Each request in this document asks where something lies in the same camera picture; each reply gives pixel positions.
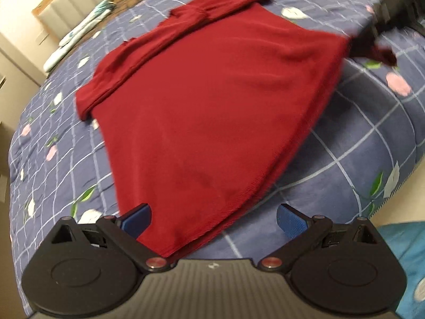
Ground teal cloth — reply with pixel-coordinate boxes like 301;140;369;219
378;223;425;319

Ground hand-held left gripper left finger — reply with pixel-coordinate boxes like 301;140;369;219
50;203;171;273

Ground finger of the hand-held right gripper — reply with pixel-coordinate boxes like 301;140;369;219
348;23;382;58

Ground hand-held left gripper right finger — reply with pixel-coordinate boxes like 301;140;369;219
257;203;378;273

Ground blue floral checked quilt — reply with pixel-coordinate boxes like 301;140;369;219
8;0;425;293

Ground red long-sleeve sweater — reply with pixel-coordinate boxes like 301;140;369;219
76;0;398;258

